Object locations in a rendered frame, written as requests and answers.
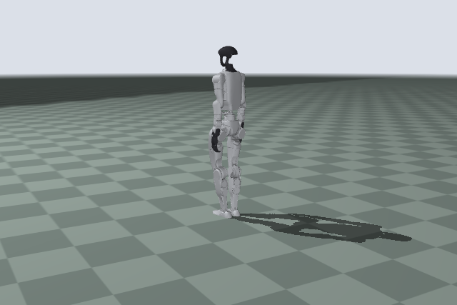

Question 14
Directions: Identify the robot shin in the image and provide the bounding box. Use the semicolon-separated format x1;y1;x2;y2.
214;169;228;212
228;167;241;211

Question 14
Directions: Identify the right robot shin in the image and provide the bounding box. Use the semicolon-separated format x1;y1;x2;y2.
228;167;241;211

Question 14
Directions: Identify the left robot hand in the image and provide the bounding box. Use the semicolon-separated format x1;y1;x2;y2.
211;129;220;152

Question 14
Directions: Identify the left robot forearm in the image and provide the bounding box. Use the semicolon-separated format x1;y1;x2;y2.
212;101;223;133

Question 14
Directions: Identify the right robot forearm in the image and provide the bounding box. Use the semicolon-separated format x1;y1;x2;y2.
237;102;246;126

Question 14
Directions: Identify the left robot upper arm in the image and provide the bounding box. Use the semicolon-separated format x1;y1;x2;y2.
212;74;225;109

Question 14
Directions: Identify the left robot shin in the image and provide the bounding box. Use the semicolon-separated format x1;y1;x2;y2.
214;169;228;212

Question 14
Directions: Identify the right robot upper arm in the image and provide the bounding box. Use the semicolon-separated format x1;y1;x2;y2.
240;72;246;105

